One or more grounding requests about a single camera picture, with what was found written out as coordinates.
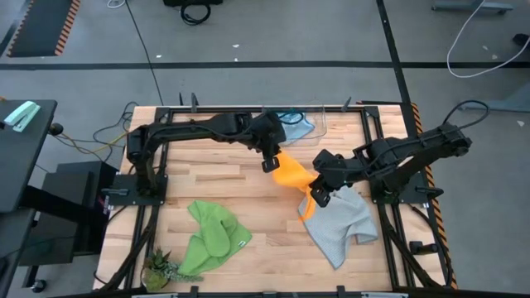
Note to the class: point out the black clamp knob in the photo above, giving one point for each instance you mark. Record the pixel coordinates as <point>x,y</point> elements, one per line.
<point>418,247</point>

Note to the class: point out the black cabinet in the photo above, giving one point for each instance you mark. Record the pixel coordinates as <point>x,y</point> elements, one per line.
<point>70,215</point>

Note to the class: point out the mint green stapler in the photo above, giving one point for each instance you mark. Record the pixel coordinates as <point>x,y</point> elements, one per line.
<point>22,116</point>

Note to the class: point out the orange black hazard strip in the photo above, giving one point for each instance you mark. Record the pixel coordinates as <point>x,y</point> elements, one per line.
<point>441,232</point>

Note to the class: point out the black equipment box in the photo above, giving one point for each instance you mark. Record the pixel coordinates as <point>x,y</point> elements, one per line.
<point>190,2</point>

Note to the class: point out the black caster wheel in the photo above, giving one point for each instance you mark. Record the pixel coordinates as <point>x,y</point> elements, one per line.
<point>38,285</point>

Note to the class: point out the clear plastic bin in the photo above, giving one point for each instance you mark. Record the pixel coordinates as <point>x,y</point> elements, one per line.
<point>319,128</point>

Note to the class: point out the orange microfiber towel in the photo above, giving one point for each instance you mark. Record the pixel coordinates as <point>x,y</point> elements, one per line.
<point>294,174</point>

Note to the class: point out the grey microfiber towel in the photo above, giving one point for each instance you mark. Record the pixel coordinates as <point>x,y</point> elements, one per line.
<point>339,227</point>

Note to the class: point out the black orange-edged floor mat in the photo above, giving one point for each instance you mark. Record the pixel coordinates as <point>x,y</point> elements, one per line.
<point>41,25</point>

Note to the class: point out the potted succulent plant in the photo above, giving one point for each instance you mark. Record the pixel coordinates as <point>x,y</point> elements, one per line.
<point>157,269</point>

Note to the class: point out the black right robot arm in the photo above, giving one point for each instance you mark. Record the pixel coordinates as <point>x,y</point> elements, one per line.
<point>414,145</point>

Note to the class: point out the black side desk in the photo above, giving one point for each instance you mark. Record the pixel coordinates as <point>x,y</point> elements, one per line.
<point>20,165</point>

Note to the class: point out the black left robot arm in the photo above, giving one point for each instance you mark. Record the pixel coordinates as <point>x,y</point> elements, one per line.
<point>186,130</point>

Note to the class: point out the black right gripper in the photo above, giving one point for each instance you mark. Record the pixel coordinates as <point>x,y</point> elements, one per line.
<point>333,169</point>

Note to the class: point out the grey furniture foot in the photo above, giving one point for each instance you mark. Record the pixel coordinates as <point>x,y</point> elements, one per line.
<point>497,104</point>
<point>472,6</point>

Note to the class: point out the black desk knob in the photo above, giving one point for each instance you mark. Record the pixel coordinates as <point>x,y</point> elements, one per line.
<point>56,129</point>

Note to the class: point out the person's foot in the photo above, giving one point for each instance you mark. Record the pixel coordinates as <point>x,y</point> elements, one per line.
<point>521,39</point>

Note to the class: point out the blue microfiber towel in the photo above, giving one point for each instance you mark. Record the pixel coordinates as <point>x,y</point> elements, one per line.
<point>302,130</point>

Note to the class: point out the black metal table frame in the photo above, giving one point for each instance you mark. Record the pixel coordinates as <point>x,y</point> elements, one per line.
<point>207,109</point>

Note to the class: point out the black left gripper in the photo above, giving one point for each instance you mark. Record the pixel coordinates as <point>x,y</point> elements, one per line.
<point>269,132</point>

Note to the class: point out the green microfiber towel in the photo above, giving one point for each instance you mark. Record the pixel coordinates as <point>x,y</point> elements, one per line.
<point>215,236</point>

